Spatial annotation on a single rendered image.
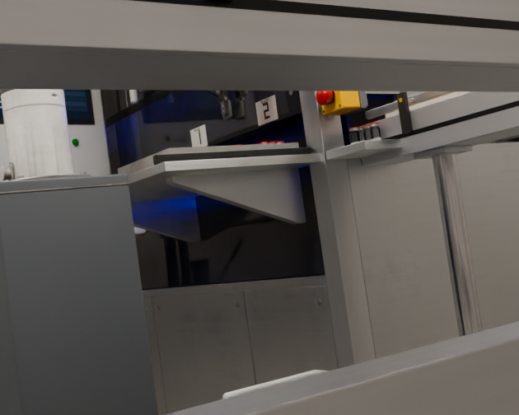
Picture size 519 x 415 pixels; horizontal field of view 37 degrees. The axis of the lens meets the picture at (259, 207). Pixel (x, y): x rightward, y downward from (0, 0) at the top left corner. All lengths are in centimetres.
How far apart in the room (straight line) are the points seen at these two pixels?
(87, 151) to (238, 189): 97
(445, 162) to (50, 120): 82
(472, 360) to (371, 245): 102
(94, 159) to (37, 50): 204
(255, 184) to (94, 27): 120
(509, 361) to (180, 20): 49
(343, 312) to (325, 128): 42
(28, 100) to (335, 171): 69
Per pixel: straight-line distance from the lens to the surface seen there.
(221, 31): 65
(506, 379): 86
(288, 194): 181
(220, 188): 170
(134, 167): 176
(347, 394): 71
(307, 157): 175
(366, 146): 166
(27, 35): 57
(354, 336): 177
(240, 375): 217
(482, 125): 159
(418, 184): 195
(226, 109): 179
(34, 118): 153
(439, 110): 166
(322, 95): 171
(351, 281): 177
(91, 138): 263
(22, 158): 153
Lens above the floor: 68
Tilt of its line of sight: 3 degrees up
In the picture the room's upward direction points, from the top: 8 degrees counter-clockwise
